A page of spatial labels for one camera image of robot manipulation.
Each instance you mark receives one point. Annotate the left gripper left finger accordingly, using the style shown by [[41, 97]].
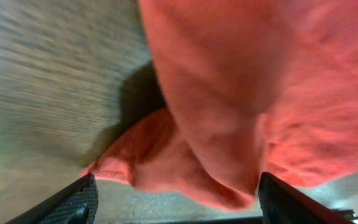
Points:
[[76, 203]]

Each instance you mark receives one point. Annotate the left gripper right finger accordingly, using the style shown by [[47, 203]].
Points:
[[283, 204]]

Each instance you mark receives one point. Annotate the orange soccer t-shirt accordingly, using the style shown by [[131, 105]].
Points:
[[250, 86]]

